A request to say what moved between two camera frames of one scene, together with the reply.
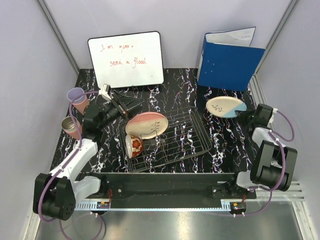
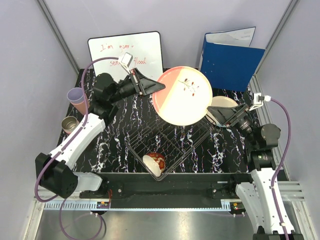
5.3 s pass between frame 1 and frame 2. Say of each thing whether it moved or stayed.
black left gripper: moved
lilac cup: stayed
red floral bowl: moved
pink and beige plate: moved
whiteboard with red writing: stayed
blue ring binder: stayed
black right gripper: moved
